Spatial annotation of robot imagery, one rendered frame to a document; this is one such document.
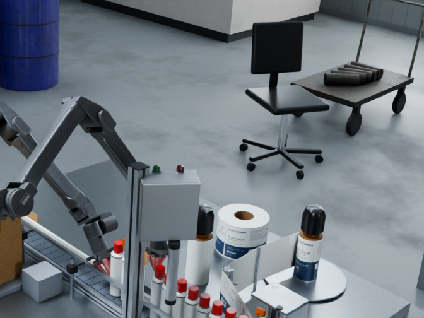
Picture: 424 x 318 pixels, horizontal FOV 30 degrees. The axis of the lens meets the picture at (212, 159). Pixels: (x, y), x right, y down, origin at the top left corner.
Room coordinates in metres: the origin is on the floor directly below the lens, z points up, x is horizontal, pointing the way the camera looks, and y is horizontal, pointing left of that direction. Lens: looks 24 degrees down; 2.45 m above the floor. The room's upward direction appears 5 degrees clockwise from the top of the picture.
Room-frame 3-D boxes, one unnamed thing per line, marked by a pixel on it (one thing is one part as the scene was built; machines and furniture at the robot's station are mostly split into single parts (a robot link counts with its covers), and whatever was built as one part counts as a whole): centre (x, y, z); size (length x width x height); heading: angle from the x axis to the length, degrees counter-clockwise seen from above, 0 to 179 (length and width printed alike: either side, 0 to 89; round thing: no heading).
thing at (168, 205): (2.07, 0.12, 1.38); 0.17 x 0.10 x 0.19; 104
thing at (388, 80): (6.91, -1.24, 0.50); 1.21 x 0.71 x 1.00; 146
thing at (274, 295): (2.00, -0.24, 1.14); 0.14 x 0.11 x 0.01; 48
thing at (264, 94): (5.66, -0.51, 0.52); 0.66 x 0.66 x 1.04
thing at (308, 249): (2.54, -0.38, 1.04); 0.09 x 0.09 x 0.29
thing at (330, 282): (2.54, -0.38, 0.89); 0.31 x 0.31 x 0.01
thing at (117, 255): (2.34, 0.29, 0.98); 0.05 x 0.05 x 0.20
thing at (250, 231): (2.73, -0.14, 0.95); 0.20 x 0.20 x 0.14
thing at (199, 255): (2.47, 0.02, 1.03); 0.09 x 0.09 x 0.30
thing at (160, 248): (2.30, 0.15, 1.13); 0.10 x 0.07 x 0.07; 49
